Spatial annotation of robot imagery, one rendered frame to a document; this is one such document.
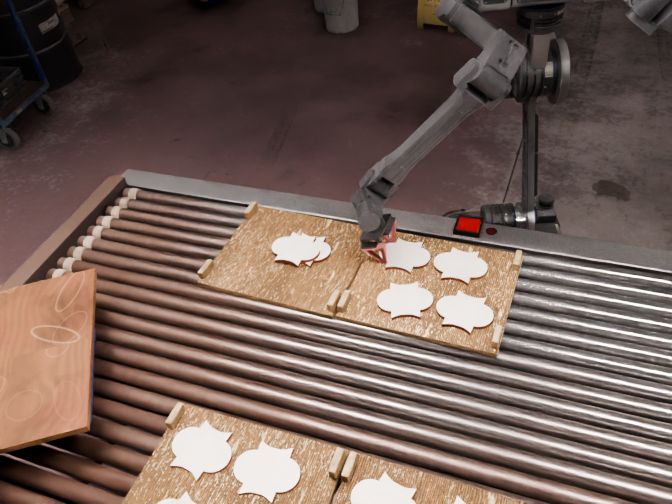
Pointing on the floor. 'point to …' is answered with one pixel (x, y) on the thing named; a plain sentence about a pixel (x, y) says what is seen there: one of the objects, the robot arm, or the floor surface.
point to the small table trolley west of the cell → (35, 94)
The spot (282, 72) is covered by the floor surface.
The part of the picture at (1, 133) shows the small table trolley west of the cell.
